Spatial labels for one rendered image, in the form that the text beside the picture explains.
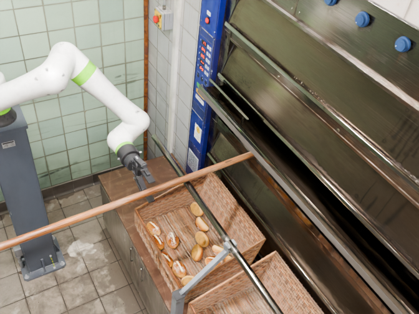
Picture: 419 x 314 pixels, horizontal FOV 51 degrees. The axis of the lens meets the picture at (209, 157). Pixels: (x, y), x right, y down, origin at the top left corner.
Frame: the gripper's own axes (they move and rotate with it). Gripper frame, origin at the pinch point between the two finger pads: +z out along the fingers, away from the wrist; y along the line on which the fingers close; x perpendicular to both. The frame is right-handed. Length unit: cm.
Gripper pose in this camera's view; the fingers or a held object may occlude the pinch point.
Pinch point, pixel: (150, 189)
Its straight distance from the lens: 187.5
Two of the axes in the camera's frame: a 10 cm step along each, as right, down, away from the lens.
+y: -1.0, 7.2, 6.8
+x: -8.5, 2.9, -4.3
